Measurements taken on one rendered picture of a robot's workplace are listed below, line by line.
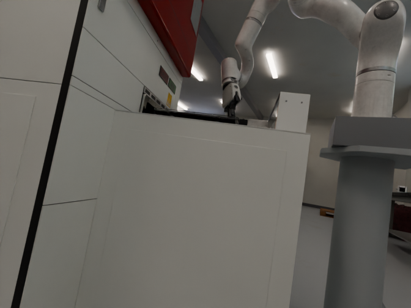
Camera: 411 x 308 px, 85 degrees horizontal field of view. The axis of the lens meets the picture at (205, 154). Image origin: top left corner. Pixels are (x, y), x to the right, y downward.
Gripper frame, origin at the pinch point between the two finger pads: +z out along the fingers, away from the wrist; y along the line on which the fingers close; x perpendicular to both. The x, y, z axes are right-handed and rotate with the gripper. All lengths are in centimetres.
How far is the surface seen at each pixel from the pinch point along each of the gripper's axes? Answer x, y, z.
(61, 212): 57, -3, 50
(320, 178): -782, 510, -216
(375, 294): -33, -26, 71
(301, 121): -3.9, -33.0, 20.5
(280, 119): 1.3, -29.5, 19.4
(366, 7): -294, 26, -312
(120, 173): 44, 0, 36
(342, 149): -20.3, -34.0, 27.2
